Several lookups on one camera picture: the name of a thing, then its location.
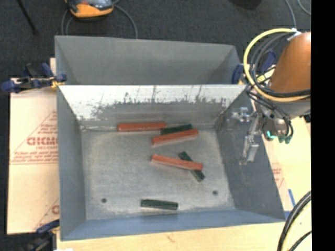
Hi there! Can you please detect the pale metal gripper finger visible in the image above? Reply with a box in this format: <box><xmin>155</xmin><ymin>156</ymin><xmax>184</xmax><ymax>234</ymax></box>
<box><xmin>226</xmin><ymin>107</ymin><xmax>252</xmax><ymax>123</ymax></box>
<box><xmin>239</xmin><ymin>134</ymin><xmax>260</xmax><ymax>166</ymax></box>

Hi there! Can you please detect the dark green flat block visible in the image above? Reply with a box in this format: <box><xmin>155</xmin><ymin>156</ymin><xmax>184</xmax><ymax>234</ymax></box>
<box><xmin>160</xmin><ymin>123</ymin><xmax>194</xmax><ymax>136</ymax></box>
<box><xmin>178</xmin><ymin>151</ymin><xmax>206</xmax><ymax>183</ymax></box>
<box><xmin>140</xmin><ymin>198</ymin><xmax>180</xmax><ymax>212</ymax></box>

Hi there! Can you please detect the red-brown flat block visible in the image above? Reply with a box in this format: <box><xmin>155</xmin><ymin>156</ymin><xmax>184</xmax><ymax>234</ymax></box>
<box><xmin>150</xmin><ymin>153</ymin><xmax>204</xmax><ymax>172</ymax></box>
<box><xmin>150</xmin><ymin>128</ymin><xmax>200</xmax><ymax>147</ymax></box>
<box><xmin>116</xmin><ymin>121</ymin><xmax>168</xmax><ymax>134</ymax></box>

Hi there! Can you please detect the grey metal bin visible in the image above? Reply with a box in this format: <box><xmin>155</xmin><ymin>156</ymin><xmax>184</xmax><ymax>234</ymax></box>
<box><xmin>54</xmin><ymin>35</ymin><xmax>286</xmax><ymax>242</ymax></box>

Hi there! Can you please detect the brown cardboard board, red print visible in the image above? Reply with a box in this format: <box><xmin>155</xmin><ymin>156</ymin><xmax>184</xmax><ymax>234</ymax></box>
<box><xmin>6</xmin><ymin>87</ymin><xmax>294</xmax><ymax>235</ymax></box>

